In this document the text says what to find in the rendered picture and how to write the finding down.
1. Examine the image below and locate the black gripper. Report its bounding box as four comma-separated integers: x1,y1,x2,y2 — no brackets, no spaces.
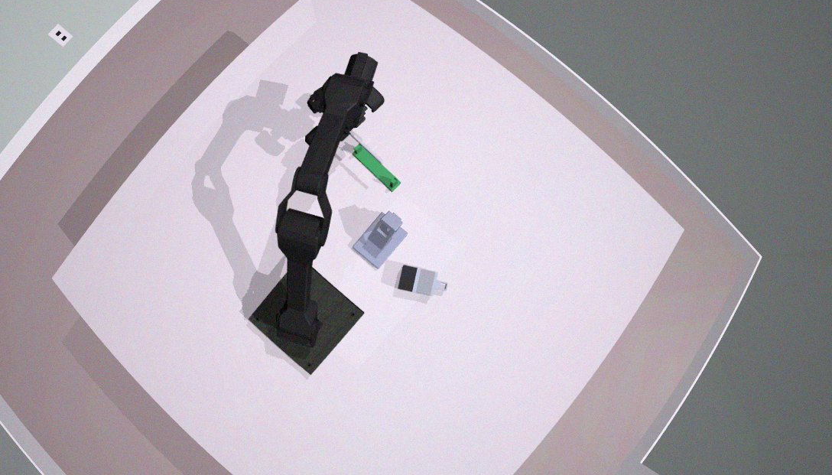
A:
305,86,384,145

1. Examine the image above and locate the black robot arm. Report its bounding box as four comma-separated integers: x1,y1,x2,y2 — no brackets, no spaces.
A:
275,52,378,348

